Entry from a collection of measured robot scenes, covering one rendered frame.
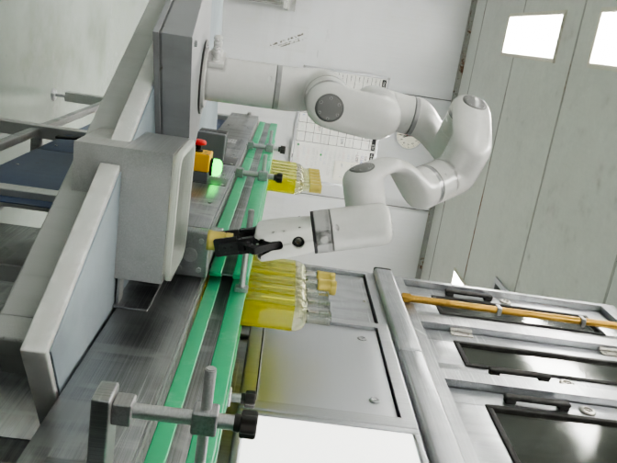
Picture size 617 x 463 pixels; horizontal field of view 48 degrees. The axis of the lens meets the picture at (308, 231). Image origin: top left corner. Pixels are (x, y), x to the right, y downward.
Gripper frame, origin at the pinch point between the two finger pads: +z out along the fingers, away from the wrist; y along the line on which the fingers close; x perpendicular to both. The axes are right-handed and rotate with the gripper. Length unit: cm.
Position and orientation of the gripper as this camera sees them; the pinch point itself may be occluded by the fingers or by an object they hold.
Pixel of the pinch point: (227, 242)
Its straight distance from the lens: 120.9
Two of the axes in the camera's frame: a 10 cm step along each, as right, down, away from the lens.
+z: -9.9, 1.2, 0.1
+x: -1.2, -9.5, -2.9
